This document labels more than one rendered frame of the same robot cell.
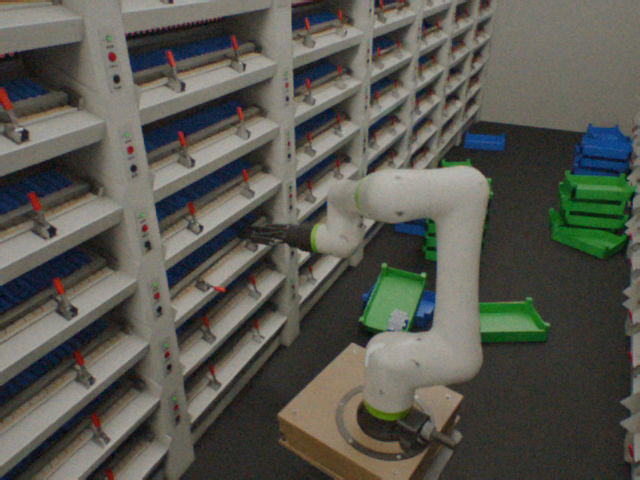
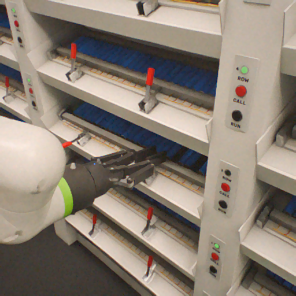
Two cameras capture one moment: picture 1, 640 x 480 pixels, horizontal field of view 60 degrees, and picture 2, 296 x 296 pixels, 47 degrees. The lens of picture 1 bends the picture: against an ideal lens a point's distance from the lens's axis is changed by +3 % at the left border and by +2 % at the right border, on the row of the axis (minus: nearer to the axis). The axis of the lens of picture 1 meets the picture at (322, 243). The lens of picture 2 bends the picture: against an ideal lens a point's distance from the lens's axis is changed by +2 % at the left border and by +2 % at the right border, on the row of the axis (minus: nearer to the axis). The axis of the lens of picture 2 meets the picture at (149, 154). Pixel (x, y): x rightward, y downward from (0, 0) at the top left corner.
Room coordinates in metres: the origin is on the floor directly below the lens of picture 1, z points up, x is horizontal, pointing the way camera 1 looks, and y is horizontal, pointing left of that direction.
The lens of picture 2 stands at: (1.79, -0.41, 1.06)
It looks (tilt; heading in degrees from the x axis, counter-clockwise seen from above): 33 degrees down; 107
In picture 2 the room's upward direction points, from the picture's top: straight up
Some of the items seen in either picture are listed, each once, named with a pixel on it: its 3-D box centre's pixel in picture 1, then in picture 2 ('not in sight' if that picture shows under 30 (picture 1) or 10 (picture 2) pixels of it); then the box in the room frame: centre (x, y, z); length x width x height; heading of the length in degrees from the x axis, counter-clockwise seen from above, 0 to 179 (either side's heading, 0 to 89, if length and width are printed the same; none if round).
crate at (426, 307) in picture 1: (401, 300); not in sight; (2.02, -0.36, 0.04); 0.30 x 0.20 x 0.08; 64
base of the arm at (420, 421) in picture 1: (405, 421); not in sight; (0.98, -0.21, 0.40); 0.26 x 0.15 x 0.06; 51
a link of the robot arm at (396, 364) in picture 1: (395, 372); not in sight; (1.02, -0.18, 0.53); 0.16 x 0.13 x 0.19; 102
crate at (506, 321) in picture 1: (503, 319); not in sight; (1.88, -0.77, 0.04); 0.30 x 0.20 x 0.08; 93
